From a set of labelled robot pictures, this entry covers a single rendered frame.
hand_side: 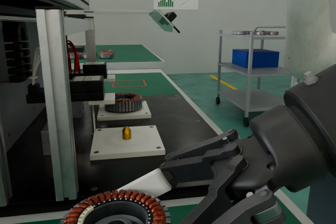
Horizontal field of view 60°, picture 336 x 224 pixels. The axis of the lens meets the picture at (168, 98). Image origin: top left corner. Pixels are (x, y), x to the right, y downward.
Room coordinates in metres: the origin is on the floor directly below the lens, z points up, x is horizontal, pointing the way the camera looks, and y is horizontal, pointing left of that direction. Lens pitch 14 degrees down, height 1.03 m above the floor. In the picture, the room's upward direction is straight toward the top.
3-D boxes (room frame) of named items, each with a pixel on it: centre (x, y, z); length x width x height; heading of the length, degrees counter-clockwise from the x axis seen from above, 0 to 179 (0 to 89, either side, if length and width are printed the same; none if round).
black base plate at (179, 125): (0.73, 0.13, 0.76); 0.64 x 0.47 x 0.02; 10
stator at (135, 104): (0.85, 0.13, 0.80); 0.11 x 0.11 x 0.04
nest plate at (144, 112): (0.85, 0.13, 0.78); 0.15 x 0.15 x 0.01; 10
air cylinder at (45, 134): (0.58, 0.23, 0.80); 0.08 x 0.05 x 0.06; 10
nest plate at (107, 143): (0.61, 0.09, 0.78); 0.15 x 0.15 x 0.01; 10
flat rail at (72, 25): (0.71, 0.21, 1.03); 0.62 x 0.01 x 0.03; 10
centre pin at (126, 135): (0.61, 0.09, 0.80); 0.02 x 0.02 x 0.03
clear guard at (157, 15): (0.89, 0.15, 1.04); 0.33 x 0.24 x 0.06; 100
